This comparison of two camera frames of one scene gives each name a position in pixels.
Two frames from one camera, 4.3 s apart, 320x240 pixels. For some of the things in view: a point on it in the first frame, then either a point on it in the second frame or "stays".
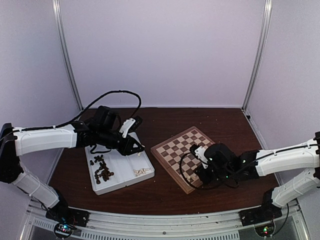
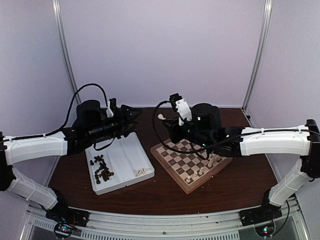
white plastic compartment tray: [110, 170] stays
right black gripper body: [207, 179] → [176, 137]
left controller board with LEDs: [62, 230] stays
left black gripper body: [122, 149] → [120, 124]
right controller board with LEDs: [265, 231] stays
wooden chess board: [175, 154] stays
